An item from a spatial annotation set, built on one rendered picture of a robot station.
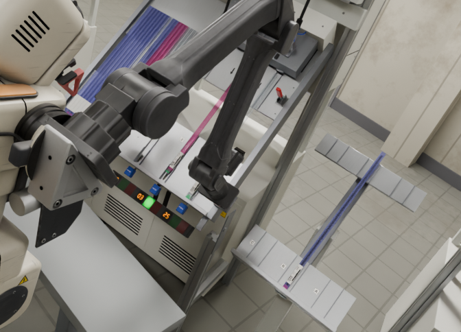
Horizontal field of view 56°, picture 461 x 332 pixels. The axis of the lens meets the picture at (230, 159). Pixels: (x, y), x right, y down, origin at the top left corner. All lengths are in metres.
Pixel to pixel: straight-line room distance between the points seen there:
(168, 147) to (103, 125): 0.83
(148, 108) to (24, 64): 0.18
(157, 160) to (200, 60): 0.75
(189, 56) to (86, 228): 0.78
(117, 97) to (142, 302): 0.70
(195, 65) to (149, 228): 1.36
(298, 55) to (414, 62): 3.09
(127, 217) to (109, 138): 1.46
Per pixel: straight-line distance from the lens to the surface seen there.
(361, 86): 4.69
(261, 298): 2.23
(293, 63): 1.45
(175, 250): 1.97
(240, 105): 0.97
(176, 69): 0.71
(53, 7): 0.68
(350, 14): 1.54
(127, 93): 0.68
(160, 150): 1.46
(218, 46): 0.77
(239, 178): 1.36
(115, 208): 2.11
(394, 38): 4.56
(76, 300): 1.21
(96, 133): 0.63
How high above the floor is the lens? 1.56
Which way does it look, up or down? 30 degrees down
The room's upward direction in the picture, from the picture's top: 23 degrees clockwise
